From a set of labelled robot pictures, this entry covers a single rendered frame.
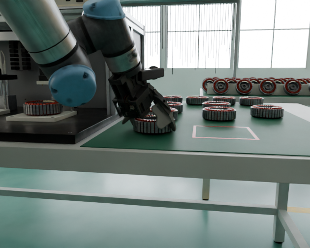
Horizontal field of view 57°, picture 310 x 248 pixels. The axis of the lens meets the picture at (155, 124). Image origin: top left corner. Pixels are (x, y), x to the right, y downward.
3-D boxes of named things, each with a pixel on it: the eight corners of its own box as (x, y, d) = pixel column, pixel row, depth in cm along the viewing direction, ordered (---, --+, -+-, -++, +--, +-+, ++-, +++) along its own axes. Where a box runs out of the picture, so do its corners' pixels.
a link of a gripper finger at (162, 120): (167, 142, 72) (141, 117, 70) (176, 127, 76) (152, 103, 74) (174, 139, 70) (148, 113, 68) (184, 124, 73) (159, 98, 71)
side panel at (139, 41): (132, 113, 111) (131, 27, 105) (124, 113, 112) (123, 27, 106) (145, 105, 138) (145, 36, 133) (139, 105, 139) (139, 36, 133)
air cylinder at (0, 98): (9, 110, 103) (7, 95, 102) (-11, 110, 105) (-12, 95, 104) (17, 108, 108) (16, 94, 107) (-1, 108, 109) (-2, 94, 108)
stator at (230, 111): (206, 115, 105) (206, 105, 105) (237, 117, 101) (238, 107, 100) (198, 120, 95) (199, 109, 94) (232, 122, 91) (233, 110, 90)
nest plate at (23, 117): (54, 122, 80) (54, 117, 80) (6, 120, 83) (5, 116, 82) (77, 114, 95) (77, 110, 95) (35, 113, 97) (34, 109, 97)
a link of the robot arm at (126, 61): (114, 42, 67) (143, 40, 63) (121, 59, 70) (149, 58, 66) (96, 58, 63) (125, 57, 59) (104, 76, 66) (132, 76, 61)
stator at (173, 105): (156, 109, 120) (156, 101, 119) (183, 110, 118) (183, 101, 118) (152, 113, 109) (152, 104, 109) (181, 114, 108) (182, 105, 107)
